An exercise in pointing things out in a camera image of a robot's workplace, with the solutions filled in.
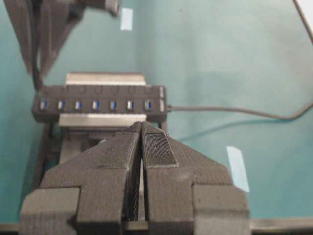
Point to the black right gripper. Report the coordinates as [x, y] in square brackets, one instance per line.
[58, 18]

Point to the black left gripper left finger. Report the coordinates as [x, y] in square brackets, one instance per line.
[90, 194]

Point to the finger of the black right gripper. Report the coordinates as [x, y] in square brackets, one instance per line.
[20, 12]

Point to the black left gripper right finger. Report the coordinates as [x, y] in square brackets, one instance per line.
[188, 193]

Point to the black multi-port USB hub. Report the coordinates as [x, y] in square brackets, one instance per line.
[52, 101]

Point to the blue tape bottom centre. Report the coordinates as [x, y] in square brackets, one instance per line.
[237, 168]

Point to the blue tape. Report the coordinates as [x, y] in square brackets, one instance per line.
[126, 19]
[237, 168]

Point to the black bench vise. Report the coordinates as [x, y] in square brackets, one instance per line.
[95, 127]

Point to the blue tape right side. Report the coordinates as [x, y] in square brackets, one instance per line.
[126, 19]

